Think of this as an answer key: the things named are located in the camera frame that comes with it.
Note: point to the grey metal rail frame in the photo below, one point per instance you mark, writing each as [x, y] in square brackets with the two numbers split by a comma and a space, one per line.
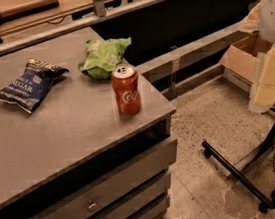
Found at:
[161, 31]

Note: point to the green chip bag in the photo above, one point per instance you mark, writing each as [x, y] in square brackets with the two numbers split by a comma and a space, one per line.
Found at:
[103, 56]

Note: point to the red coke can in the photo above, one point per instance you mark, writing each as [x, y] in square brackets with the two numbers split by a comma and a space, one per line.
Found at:
[124, 81]

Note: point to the cardboard box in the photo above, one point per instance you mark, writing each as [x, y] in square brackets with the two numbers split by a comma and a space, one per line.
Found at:
[238, 60]

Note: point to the middle drawer with knob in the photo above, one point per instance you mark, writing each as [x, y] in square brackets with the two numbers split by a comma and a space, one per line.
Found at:
[129, 204]

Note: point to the blue chip bag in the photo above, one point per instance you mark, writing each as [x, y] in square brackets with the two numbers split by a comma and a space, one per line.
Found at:
[31, 87]

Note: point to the drawer with knob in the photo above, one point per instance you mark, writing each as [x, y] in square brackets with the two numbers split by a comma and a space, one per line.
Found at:
[129, 204]
[107, 189]

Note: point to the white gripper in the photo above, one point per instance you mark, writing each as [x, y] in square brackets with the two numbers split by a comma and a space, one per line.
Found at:
[273, 14]

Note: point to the black metal stand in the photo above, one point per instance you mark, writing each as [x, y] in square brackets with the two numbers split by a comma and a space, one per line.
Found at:
[237, 170]

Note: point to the black-handled tool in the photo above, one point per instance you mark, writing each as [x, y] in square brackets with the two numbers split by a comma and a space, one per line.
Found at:
[26, 8]

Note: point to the top drawer with knob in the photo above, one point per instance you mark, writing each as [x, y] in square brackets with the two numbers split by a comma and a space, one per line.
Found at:
[107, 189]

